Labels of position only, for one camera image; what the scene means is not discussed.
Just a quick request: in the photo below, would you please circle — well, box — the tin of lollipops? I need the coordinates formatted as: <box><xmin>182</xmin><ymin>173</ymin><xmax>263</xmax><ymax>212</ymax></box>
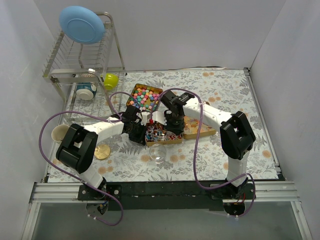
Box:
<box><xmin>145</xmin><ymin>122</ymin><xmax>183</xmax><ymax>147</ymax></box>

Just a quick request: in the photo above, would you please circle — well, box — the clear glass bowl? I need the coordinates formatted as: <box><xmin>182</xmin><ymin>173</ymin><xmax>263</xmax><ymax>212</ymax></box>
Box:
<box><xmin>149</xmin><ymin>143</ymin><xmax>167</xmax><ymax>164</ymax></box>

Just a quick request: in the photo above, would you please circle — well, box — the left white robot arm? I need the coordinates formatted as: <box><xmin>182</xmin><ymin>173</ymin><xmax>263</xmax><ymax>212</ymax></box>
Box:
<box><xmin>56</xmin><ymin>106</ymin><xmax>150</xmax><ymax>200</ymax></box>

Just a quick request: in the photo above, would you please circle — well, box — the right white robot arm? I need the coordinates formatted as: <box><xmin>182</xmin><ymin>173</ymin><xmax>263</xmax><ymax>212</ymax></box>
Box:
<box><xmin>158</xmin><ymin>89</ymin><xmax>256</xmax><ymax>199</ymax></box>

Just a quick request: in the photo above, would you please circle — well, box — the tin of star candies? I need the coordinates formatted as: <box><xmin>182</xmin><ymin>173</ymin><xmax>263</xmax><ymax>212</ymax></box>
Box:
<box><xmin>126</xmin><ymin>83</ymin><xmax>163</xmax><ymax>112</ymax></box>

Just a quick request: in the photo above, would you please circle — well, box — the floral table mat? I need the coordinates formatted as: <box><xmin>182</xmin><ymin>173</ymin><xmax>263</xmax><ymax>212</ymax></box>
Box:
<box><xmin>46</xmin><ymin>69</ymin><xmax>280</xmax><ymax>182</ymax></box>

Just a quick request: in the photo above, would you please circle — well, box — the gold round lid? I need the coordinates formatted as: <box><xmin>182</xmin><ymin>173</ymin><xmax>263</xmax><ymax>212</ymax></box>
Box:
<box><xmin>94</xmin><ymin>144</ymin><xmax>111</xmax><ymax>160</ymax></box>

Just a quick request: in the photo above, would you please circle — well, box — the yellow-green bowl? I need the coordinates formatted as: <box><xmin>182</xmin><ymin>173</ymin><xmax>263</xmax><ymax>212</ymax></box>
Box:
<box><xmin>103</xmin><ymin>73</ymin><xmax>119</xmax><ymax>91</ymax></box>

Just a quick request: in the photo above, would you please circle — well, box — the teal and white bowl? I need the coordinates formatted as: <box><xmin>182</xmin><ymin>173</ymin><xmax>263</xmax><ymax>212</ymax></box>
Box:
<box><xmin>75</xmin><ymin>82</ymin><xmax>97</xmax><ymax>101</ymax></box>

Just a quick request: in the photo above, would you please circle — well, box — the metal dish rack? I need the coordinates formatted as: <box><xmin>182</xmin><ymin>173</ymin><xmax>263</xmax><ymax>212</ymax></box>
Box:
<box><xmin>42</xmin><ymin>12</ymin><xmax>127</xmax><ymax>124</ymax></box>

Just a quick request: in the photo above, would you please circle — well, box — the patterned small bowl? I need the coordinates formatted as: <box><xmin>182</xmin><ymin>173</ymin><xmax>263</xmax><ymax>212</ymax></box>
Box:
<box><xmin>81</xmin><ymin>68</ymin><xmax>96</xmax><ymax>78</ymax></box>

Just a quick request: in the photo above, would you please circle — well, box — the beige paper cup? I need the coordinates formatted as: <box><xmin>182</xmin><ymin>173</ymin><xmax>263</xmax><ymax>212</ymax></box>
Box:
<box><xmin>51</xmin><ymin>124</ymin><xmax>69</xmax><ymax>143</ymax></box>

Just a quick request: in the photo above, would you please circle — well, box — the blue plate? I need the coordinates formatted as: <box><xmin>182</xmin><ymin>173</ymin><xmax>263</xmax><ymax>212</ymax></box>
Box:
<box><xmin>58</xmin><ymin>6</ymin><xmax>105</xmax><ymax>45</ymax></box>

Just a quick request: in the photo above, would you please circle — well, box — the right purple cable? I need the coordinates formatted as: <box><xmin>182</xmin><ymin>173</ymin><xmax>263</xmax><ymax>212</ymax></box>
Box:
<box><xmin>149</xmin><ymin>87</ymin><xmax>257</xmax><ymax>219</ymax></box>

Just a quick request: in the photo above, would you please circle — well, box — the purple cable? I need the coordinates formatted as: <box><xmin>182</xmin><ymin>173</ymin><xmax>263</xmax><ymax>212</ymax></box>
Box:
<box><xmin>39</xmin><ymin>91</ymin><xmax>141</xmax><ymax>227</ymax></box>
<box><xmin>149</xmin><ymin>87</ymin><xmax>257</xmax><ymax>219</ymax></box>

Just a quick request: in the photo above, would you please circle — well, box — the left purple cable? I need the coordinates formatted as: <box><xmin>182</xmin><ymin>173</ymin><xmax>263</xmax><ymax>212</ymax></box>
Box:
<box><xmin>39</xmin><ymin>91</ymin><xmax>141</xmax><ymax>227</ymax></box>

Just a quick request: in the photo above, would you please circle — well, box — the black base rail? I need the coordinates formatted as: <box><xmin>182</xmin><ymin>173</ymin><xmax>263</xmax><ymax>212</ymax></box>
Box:
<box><xmin>77</xmin><ymin>180</ymin><xmax>255</xmax><ymax>211</ymax></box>

